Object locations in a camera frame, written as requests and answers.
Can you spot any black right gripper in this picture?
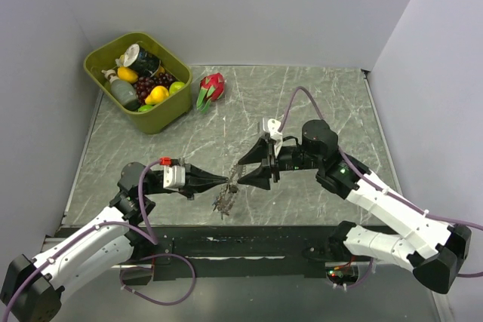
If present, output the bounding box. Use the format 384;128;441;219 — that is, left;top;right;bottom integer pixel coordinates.
237;136;321;191

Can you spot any round metal key ring plate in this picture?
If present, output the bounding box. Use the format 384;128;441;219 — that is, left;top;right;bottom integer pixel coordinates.
213;164;246;219

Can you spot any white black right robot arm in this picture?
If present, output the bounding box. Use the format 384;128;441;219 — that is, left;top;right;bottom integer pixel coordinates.
239;118;472;294

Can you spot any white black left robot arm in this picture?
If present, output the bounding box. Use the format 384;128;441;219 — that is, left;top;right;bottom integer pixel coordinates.
1;158;228;321

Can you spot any olive green plastic bin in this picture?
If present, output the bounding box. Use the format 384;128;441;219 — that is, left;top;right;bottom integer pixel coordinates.
84;32;193;134

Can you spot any green lime toy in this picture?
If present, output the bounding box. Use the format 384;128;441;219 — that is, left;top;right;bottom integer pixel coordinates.
137;105;153;112

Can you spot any red dragon fruit toy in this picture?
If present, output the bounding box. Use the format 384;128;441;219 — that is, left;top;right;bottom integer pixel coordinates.
195;72;225;112

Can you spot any yellow pear toy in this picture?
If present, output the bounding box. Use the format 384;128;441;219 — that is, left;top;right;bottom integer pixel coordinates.
144;86;170;106

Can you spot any green apple toy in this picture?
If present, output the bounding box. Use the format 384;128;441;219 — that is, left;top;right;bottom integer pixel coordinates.
168;81;186;96

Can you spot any dark purple grape bunch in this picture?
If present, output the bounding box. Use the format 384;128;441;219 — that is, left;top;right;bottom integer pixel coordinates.
134;72;176;105

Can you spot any grey pump bottle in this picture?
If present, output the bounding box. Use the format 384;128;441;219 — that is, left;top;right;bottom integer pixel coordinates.
102;69;140;112

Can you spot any yellow lemon toy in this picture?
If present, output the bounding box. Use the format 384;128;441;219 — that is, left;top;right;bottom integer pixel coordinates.
117;66;139;84

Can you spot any black cylindrical can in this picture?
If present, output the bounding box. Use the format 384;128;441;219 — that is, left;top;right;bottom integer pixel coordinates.
123;43;162;77

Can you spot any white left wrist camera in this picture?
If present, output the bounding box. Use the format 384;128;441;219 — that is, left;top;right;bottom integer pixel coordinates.
159;157;186;189

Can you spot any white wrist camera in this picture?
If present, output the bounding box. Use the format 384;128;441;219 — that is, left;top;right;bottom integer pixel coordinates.
259;117;283;157
159;157;186;189

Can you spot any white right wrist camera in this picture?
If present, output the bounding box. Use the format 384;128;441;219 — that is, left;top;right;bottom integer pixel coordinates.
259;117;283;157

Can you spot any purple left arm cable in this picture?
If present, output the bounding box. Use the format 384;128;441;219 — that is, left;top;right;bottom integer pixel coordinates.
0;159;197;314

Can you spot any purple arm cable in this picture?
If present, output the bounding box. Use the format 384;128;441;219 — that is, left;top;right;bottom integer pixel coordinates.
0;159;197;314
278;86;483;290

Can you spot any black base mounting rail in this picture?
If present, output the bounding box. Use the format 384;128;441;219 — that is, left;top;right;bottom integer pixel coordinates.
103;225;382;282

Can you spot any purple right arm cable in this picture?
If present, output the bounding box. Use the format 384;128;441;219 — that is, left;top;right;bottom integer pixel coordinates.
278;86;483;290

